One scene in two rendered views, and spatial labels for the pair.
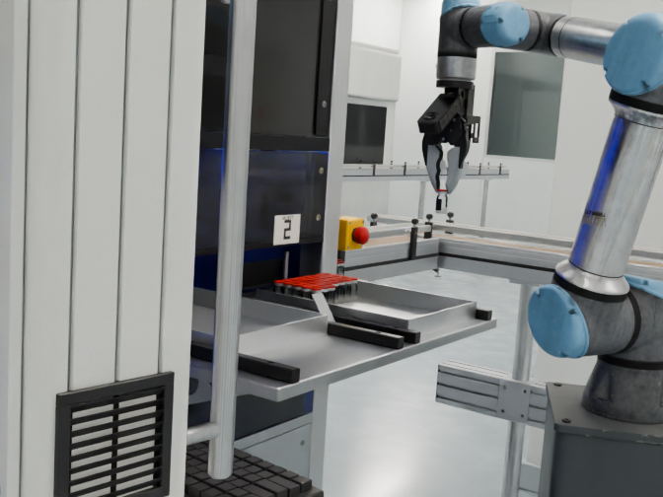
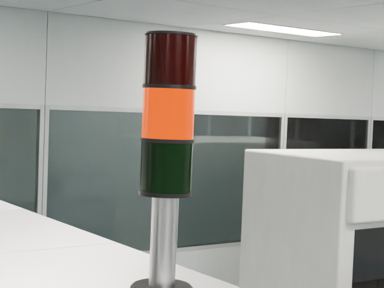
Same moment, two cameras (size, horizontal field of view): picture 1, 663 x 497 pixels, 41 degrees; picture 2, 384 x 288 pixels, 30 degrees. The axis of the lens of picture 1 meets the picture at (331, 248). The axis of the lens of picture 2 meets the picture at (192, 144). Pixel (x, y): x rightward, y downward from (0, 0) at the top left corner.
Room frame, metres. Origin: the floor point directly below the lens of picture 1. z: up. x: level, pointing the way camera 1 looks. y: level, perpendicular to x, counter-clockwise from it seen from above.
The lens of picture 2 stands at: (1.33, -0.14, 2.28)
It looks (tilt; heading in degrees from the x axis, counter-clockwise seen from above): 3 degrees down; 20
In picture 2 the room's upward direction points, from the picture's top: 2 degrees clockwise
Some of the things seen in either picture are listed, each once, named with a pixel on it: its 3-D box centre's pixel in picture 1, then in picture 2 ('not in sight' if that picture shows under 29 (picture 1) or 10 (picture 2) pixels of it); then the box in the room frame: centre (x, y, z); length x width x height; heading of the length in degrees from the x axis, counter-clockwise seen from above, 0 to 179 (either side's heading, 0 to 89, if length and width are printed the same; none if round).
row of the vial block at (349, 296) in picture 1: (330, 293); not in sight; (1.75, 0.00, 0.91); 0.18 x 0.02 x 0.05; 145
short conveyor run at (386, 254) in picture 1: (357, 248); not in sight; (2.36, -0.07, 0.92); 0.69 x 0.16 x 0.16; 145
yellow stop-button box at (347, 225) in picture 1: (342, 233); not in sight; (2.04, -0.02, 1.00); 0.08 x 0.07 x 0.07; 55
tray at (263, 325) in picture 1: (201, 318); not in sight; (1.49, 0.21, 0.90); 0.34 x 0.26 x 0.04; 55
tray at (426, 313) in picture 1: (366, 304); not in sight; (1.70, -0.07, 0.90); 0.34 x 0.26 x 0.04; 55
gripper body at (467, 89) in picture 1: (454, 113); not in sight; (1.73, -0.22, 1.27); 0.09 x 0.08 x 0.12; 145
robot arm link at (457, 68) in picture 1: (454, 70); not in sight; (1.73, -0.21, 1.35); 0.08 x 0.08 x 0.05
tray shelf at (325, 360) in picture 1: (294, 326); not in sight; (1.59, 0.06, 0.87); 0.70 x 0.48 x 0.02; 145
